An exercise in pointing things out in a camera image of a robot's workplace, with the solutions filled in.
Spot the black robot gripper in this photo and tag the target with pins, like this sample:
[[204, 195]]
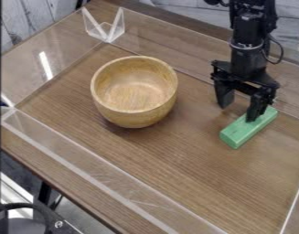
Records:
[[243, 74]]

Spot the green rectangular block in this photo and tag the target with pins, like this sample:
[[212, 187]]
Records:
[[238, 132]]

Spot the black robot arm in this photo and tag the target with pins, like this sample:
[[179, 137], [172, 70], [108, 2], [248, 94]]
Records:
[[252, 21]]

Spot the light wooden bowl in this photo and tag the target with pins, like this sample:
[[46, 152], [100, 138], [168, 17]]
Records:
[[133, 90]]

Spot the clear acrylic front barrier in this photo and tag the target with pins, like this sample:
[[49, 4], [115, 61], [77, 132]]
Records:
[[136, 174]]

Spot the black table leg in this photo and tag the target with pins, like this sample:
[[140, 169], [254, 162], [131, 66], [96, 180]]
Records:
[[44, 193]]

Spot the clear acrylic corner bracket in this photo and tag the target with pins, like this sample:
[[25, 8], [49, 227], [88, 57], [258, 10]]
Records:
[[103, 31]]

